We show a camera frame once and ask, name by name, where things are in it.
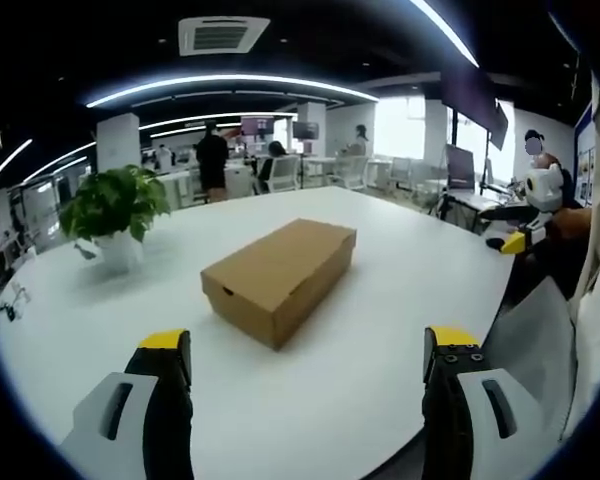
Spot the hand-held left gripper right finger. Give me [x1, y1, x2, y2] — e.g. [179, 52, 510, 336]
[421, 325, 566, 480]

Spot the wall poster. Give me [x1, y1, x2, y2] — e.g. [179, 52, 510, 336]
[573, 101, 596, 207]

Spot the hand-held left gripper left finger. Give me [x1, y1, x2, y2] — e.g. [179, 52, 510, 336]
[59, 328, 196, 480]

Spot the grey chair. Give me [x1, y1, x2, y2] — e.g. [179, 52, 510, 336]
[482, 276, 580, 444]

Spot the small dark wall screen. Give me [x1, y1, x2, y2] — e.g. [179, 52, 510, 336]
[291, 120, 322, 141]

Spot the green potted plant white pot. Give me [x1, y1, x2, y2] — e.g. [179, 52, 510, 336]
[58, 164, 172, 275]

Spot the person's right hand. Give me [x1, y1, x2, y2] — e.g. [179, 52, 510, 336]
[549, 206, 594, 244]

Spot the short ceiling light strip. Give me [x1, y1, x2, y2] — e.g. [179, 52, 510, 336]
[0, 138, 34, 184]

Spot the straight ceiling light strip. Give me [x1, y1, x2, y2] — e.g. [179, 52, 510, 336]
[408, 0, 480, 69]

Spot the ceiling air conditioner vent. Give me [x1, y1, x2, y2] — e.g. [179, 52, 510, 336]
[177, 15, 272, 58]

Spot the brown cardboard shoe box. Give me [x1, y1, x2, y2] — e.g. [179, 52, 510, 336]
[200, 217, 358, 351]

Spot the grey desk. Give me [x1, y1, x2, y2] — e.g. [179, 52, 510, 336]
[442, 191, 512, 214]

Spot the dark computer monitor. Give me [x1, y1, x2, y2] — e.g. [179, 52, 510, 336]
[445, 144, 477, 192]

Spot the small black white object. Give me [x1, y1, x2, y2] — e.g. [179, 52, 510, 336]
[0, 279, 32, 323]

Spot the long curved ceiling light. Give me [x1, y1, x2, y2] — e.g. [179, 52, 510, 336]
[85, 74, 380, 109]

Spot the purple wall screen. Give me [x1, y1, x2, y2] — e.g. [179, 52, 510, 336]
[239, 115, 277, 137]

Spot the white office chair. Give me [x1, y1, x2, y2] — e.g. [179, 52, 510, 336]
[265, 155, 302, 195]
[328, 155, 371, 192]
[387, 156, 414, 190]

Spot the large hanging dark screen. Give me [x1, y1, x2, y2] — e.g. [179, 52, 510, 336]
[440, 63, 510, 151]

